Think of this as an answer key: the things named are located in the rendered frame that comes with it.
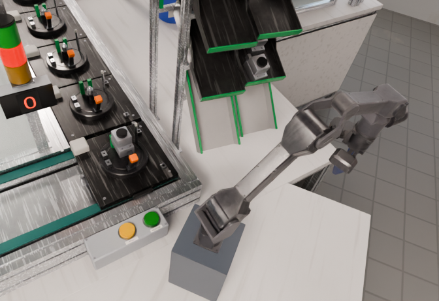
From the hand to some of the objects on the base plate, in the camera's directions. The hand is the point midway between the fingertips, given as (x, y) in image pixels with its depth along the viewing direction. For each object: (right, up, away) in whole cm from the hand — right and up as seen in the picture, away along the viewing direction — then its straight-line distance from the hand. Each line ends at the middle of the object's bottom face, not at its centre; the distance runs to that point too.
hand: (345, 158), depth 104 cm
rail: (-80, -28, -3) cm, 85 cm away
